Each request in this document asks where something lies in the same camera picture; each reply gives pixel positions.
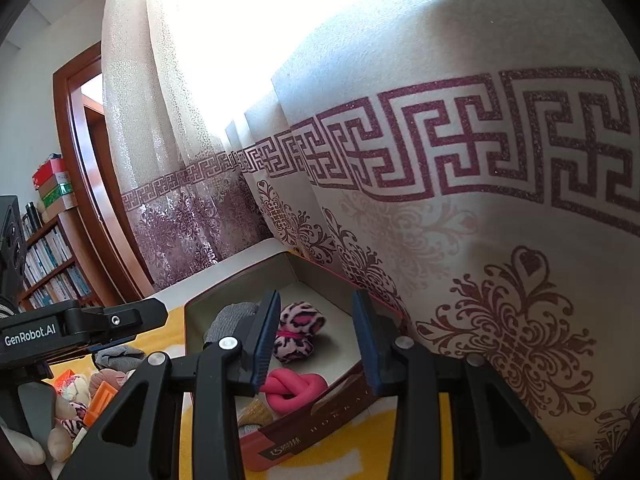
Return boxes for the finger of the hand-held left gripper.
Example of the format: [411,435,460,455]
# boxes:
[77,298,169,339]
[89,338,147,359]

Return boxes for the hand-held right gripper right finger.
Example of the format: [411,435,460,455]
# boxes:
[351,290,576,480]

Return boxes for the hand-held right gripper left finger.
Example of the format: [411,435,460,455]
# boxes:
[57,290,282,480]

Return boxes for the grey sock with black cuff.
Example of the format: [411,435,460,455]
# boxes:
[94,347,147,371]

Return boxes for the dusty pink sock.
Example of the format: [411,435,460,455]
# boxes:
[89,367,136,392]

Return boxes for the pink leopard print sock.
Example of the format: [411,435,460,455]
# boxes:
[54,401,90,442]
[272,301,327,364]

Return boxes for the grey ribbed sock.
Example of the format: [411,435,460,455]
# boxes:
[204,302,262,347]

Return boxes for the pink knotted rope toy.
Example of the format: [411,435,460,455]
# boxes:
[260,368,328,416]

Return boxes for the orange soft cube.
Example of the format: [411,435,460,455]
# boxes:
[82,380,120,429]

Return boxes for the red tin box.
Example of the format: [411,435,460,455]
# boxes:
[184,252,411,473]

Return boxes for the person's left hand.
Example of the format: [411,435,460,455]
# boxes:
[0,412,73,467]

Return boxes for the tan knitted sock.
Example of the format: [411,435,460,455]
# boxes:
[236,399,275,430]

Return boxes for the wooden bookshelf with books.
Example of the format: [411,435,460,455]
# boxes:
[17,204,107,312]

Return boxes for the white bed sheet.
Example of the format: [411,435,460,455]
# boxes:
[150,237,293,313]

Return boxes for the yellow and white blanket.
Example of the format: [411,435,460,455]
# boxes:
[47,305,598,480]

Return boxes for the tan cardboard box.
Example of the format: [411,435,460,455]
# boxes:
[40,194,79,224]

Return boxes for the green box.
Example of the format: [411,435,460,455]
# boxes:
[39,181,76,210]

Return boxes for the sheer patterned curtain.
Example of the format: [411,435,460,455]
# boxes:
[101,0,283,267]

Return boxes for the cream curtain with maroon pattern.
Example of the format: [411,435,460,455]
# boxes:
[225,0,640,473]

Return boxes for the brown wooden door frame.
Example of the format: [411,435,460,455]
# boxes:
[52,41,157,307]

